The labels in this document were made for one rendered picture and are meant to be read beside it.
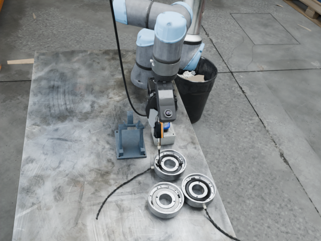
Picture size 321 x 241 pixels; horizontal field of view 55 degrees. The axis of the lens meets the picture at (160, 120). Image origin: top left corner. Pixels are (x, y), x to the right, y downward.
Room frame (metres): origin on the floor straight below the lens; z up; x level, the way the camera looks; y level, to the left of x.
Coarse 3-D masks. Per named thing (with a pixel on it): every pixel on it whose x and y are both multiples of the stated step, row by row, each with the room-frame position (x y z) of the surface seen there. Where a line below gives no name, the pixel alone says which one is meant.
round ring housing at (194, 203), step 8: (192, 176) 0.60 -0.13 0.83; (200, 176) 0.60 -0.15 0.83; (184, 184) 0.56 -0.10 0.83; (192, 184) 0.57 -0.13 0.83; (200, 184) 0.57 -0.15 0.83; (184, 192) 0.53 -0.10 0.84; (192, 192) 0.54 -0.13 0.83; (184, 200) 0.52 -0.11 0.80; (192, 200) 0.50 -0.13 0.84; (208, 200) 0.51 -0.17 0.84
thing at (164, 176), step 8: (160, 152) 0.67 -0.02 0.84; (168, 152) 0.68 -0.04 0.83; (176, 152) 0.68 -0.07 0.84; (168, 160) 0.65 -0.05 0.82; (176, 160) 0.65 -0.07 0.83; (184, 160) 0.65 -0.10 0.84; (168, 168) 0.62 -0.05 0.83; (176, 168) 0.62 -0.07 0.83; (184, 168) 0.62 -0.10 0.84; (160, 176) 0.59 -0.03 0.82; (168, 176) 0.58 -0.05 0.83; (176, 176) 0.59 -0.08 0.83
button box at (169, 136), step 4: (152, 128) 0.78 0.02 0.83; (172, 128) 0.78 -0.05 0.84; (152, 132) 0.77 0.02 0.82; (164, 132) 0.76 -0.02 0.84; (168, 132) 0.76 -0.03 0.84; (172, 132) 0.76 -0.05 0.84; (152, 136) 0.77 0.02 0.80; (164, 136) 0.74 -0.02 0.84; (168, 136) 0.74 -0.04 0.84; (172, 136) 0.75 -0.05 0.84; (156, 140) 0.73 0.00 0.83; (164, 140) 0.74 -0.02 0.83; (168, 140) 0.74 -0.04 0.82; (172, 140) 0.75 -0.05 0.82; (156, 144) 0.73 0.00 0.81; (164, 144) 0.74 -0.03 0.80
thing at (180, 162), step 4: (160, 156) 0.66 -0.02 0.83; (164, 156) 0.66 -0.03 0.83; (168, 156) 0.66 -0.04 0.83; (172, 156) 0.67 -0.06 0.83; (176, 156) 0.67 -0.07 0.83; (160, 160) 0.64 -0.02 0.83; (180, 160) 0.66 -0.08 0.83; (156, 164) 0.62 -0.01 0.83; (160, 164) 0.63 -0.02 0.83; (180, 164) 0.64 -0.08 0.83; (160, 168) 0.61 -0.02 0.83; (180, 168) 0.62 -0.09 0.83; (164, 172) 0.60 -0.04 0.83; (168, 172) 0.60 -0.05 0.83; (172, 172) 0.60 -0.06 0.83; (176, 172) 0.61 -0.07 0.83
